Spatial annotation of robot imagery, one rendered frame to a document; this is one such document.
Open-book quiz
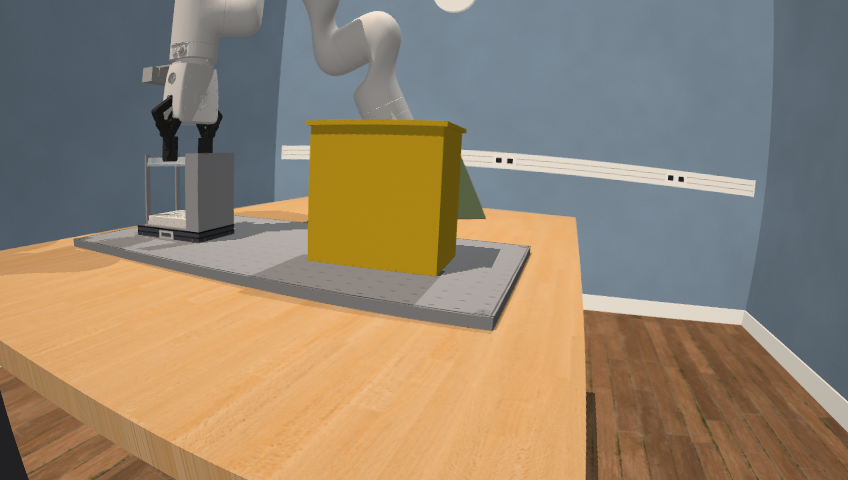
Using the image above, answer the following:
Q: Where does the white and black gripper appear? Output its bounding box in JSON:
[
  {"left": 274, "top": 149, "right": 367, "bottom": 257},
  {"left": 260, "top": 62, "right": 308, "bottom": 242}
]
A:
[{"left": 151, "top": 61, "right": 223, "bottom": 162}]

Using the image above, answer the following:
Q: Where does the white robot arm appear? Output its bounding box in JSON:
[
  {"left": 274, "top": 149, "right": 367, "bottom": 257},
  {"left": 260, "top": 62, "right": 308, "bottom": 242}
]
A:
[{"left": 142, "top": 0, "right": 414, "bottom": 120}]

